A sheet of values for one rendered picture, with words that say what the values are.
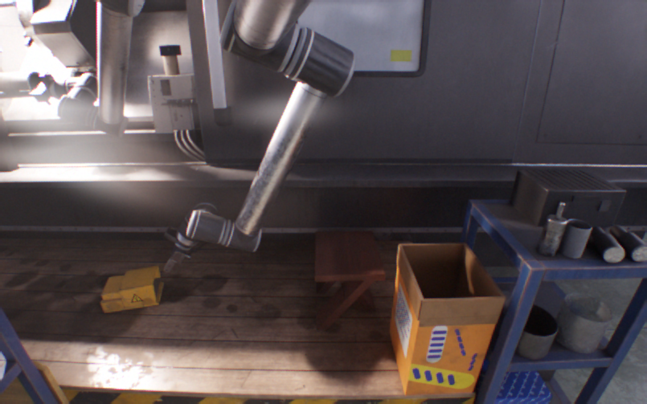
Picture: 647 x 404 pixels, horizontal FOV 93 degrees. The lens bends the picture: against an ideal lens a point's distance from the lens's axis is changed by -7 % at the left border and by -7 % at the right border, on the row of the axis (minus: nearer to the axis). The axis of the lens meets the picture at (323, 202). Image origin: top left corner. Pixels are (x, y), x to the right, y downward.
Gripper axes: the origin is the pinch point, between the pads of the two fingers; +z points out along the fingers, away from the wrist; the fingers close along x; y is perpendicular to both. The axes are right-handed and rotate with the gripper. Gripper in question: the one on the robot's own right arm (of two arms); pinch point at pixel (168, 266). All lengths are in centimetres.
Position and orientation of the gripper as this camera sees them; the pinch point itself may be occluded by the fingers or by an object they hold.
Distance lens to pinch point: 165.6
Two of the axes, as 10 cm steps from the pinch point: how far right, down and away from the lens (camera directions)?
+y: 7.6, 4.6, 4.5
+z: -5.9, 7.8, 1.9
